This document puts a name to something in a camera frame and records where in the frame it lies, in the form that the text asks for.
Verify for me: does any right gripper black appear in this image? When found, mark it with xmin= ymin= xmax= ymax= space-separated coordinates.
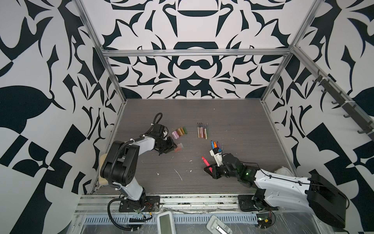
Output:
xmin=203 ymin=162 xmax=240 ymax=180

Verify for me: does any pink highlighter marker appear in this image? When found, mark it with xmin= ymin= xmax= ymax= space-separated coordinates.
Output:
xmin=202 ymin=157 xmax=212 ymax=173

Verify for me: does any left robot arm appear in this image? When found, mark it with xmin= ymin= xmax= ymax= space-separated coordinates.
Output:
xmin=99 ymin=113 xmax=177 ymax=205

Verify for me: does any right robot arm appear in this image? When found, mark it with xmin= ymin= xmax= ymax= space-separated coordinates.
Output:
xmin=204 ymin=154 xmax=350 ymax=229

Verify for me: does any white alarm clock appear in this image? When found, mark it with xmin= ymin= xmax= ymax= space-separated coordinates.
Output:
xmin=274 ymin=167 xmax=294 ymax=177

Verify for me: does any white grey device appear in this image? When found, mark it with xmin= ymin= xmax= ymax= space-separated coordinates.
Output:
xmin=206 ymin=215 xmax=233 ymax=234

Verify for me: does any small circuit board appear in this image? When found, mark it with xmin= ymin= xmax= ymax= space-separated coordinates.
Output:
xmin=256 ymin=212 xmax=276 ymax=229

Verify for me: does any beige sponge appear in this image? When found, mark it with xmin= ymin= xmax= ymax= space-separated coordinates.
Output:
xmin=98 ymin=153 xmax=109 ymax=186

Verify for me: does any white tablet device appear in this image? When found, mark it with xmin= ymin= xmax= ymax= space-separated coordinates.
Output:
xmin=157 ymin=211 xmax=176 ymax=234

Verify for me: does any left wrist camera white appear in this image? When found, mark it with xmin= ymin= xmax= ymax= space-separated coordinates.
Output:
xmin=162 ymin=131 xmax=168 ymax=139

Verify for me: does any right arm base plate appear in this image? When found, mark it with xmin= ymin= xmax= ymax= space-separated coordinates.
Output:
xmin=238 ymin=195 xmax=278 ymax=212

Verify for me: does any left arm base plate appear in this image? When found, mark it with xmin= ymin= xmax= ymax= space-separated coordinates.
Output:
xmin=119 ymin=196 xmax=160 ymax=213

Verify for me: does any black coat hook rail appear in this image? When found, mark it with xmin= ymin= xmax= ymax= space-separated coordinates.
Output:
xmin=313 ymin=70 xmax=374 ymax=141

